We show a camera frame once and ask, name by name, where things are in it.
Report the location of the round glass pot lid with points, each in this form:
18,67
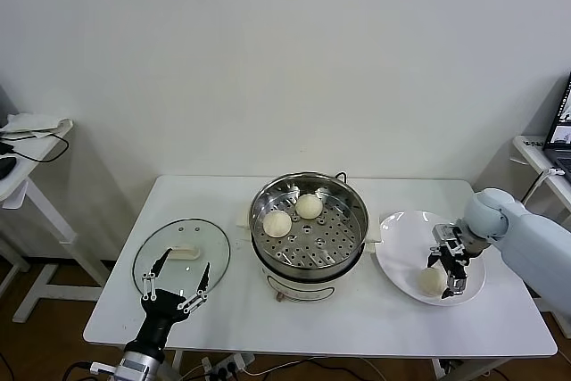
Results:
214,238

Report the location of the white side desk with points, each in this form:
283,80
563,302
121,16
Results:
531,151
24,176

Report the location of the grey monitor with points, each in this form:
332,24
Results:
3,104

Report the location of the white table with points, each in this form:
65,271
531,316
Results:
223,323

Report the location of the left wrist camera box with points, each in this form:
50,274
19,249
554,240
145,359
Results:
134,365

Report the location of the black open laptop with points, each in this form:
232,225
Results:
562,140

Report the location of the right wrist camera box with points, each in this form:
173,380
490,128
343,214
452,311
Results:
446,234

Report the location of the white crumpled cloth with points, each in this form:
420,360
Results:
31,121

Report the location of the white round plate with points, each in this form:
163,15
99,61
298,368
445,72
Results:
397,256

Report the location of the perforated steel steamer basket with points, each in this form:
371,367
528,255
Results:
330,238

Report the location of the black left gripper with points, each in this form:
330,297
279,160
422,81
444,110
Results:
165,309

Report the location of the white power strip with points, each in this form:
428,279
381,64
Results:
229,364

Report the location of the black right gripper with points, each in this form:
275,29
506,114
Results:
455,262

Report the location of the steel steamer pot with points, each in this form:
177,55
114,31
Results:
303,287

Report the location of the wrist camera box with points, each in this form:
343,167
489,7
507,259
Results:
446,234
134,365

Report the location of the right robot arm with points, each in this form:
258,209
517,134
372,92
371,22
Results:
526,238

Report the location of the white steamed baozi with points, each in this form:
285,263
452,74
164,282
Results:
309,207
430,283
277,225

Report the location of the black computer mouse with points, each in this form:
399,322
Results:
6,167

